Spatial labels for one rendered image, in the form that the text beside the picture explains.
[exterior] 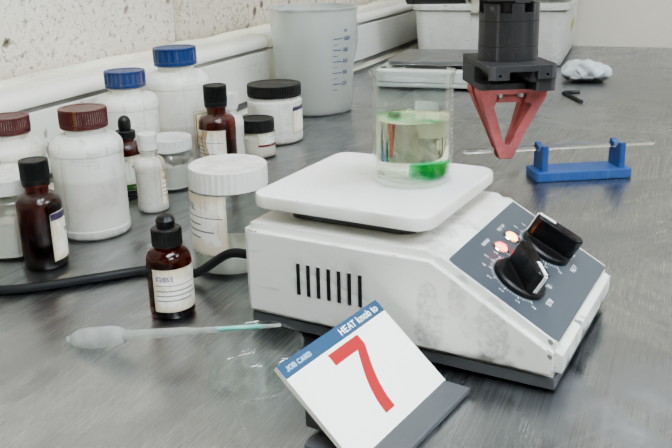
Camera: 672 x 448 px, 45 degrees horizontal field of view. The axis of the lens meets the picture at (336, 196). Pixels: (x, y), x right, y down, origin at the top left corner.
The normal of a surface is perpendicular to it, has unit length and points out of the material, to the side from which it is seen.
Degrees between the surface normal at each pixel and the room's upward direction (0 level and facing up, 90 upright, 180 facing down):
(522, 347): 90
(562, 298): 30
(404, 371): 40
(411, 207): 0
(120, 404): 0
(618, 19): 90
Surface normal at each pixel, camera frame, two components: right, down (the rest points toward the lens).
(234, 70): 0.92, 0.09
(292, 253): -0.48, 0.27
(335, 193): -0.03, -0.96
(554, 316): 0.41, -0.77
